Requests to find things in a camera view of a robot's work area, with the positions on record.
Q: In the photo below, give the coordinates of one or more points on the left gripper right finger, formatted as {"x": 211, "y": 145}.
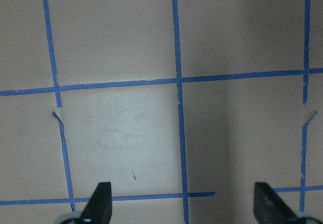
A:
{"x": 269, "y": 208}

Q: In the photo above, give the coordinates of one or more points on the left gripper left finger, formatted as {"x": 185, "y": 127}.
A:
{"x": 97, "y": 210}

